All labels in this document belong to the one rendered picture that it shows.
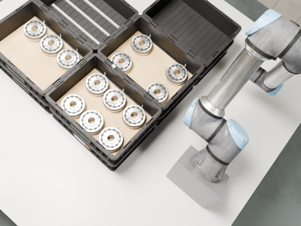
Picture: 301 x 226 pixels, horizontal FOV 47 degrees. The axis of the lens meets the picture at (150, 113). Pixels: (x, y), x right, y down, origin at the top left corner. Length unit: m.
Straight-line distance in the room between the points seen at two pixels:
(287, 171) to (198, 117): 1.39
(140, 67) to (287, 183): 1.42
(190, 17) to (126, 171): 0.84
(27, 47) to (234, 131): 1.00
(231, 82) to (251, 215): 1.34
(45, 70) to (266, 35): 0.96
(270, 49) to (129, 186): 0.83
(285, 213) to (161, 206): 1.18
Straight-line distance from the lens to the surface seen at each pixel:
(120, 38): 1.65
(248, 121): 1.81
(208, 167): 1.39
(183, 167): 1.37
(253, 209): 2.47
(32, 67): 1.67
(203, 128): 1.35
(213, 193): 1.38
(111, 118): 1.53
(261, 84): 1.61
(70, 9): 1.83
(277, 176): 2.59
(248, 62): 1.26
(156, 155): 1.63
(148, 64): 1.66
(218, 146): 1.37
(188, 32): 1.80
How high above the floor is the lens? 2.25
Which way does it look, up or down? 67 degrees down
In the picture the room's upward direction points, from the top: 18 degrees clockwise
